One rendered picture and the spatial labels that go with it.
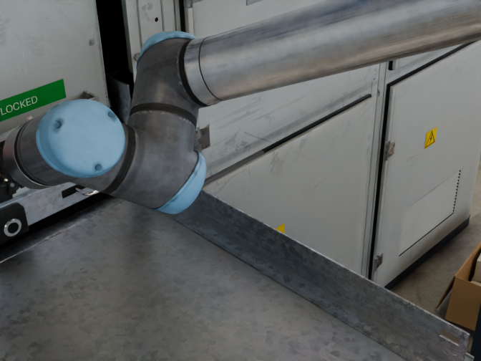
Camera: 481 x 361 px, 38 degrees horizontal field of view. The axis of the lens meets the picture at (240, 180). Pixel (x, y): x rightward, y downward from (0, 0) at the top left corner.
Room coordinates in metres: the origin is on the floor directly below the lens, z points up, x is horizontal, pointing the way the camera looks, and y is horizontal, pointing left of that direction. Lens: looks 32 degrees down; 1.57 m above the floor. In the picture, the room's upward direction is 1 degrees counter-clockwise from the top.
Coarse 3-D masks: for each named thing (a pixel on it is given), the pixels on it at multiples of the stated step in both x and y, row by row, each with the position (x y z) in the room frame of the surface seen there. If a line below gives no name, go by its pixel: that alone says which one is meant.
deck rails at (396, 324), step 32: (192, 224) 1.02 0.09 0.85; (224, 224) 1.00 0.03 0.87; (256, 224) 0.94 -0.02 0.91; (256, 256) 0.93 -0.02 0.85; (288, 256) 0.89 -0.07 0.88; (320, 256) 0.85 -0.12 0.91; (288, 288) 0.85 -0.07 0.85; (320, 288) 0.84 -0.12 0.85; (352, 288) 0.80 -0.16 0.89; (384, 288) 0.76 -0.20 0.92; (352, 320) 0.77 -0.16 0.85; (384, 320) 0.76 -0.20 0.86; (416, 320) 0.72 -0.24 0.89; (416, 352) 0.70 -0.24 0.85; (448, 352) 0.68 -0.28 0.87
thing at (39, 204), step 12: (36, 192) 1.03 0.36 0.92; (48, 192) 1.04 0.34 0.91; (60, 192) 1.06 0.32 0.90; (72, 192) 1.08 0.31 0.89; (0, 204) 0.99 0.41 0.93; (12, 204) 1.00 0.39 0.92; (24, 204) 1.01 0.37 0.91; (36, 204) 1.03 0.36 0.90; (48, 204) 1.04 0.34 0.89; (60, 204) 1.06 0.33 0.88; (72, 204) 1.07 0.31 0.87; (36, 216) 1.02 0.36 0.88
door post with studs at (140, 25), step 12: (132, 0) 1.17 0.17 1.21; (144, 0) 1.18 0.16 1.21; (156, 0) 1.20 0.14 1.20; (132, 12) 1.17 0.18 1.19; (144, 12) 1.18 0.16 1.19; (156, 12) 1.20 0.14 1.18; (132, 24) 1.16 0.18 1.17; (144, 24) 1.18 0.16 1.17; (156, 24) 1.19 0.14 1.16; (132, 36) 1.16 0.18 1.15; (144, 36) 1.17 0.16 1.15; (132, 48) 1.16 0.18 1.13; (132, 60) 1.16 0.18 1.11; (132, 72) 1.16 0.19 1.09
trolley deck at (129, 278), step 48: (48, 240) 0.99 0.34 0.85; (96, 240) 0.99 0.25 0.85; (144, 240) 0.99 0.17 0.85; (192, 240) 0.98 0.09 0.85; (0, 288) 0.87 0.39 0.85; (48, 288) 0.86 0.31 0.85; (96, 288) 0.86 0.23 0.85; (144, 288) 0.86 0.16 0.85; (192, 288) 0.86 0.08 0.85; (240, 288) 0.85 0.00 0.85; (0, 336) 0.76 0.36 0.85; (48, 336) 0.76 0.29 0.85; (96, 336) 0.75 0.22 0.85; (144, 336) 0.75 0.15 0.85; (192, 336) 0.75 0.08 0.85; (240, 336) 0.75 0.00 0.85; (288, 336) 0.74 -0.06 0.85; (336, 336) 0.74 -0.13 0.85
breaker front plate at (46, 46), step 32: (0, 0) 1.05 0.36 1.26; (32, 0) 1.08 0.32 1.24; (64, 0) 1.12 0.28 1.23; (0, 32) 1.04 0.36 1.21; (32, 32) 1.08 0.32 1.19; (64, 32) 1.12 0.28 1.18; (96, 32) 1.16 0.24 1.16; (0, 64) 1.03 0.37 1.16; (32, 64) 1.07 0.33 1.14; (64, 64) 1.11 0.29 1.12; (96, 64) 1.15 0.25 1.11; (0, 96) 1.02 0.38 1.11; (0, 128) 1.01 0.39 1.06
